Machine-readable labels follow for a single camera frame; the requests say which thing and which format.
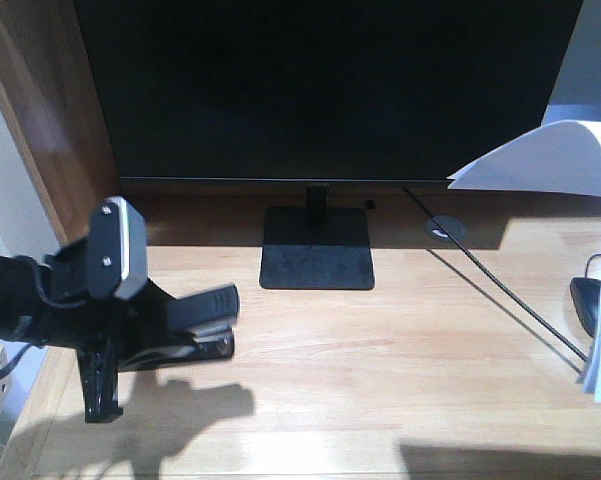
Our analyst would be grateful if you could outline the black computer monitor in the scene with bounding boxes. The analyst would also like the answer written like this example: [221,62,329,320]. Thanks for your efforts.
[74,1,582,290]

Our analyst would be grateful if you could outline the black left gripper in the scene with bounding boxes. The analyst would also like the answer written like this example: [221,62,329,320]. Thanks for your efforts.
[34,244,180,423]

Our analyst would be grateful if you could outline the black computer mouse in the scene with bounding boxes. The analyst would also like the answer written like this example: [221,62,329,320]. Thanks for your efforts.
[570,277,601,338]

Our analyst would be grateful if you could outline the wooden desk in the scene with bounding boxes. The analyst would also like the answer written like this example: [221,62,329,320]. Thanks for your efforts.
[0,0,601,480]

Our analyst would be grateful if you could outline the black monitor cable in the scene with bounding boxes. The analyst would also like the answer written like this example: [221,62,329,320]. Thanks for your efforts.
[402,186,589,363]

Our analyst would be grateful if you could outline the white paper sheets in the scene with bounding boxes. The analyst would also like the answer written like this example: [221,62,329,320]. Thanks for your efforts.
[449,120,601,402]

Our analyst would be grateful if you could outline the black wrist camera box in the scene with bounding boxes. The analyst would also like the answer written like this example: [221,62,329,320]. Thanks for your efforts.
[86,196,148,301]

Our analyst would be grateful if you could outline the black stapler with orange label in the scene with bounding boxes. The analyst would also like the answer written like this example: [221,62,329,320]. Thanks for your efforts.
[117,282,240,372]

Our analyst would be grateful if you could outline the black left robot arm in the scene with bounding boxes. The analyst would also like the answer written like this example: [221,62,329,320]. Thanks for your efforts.
[0,256,175,423]

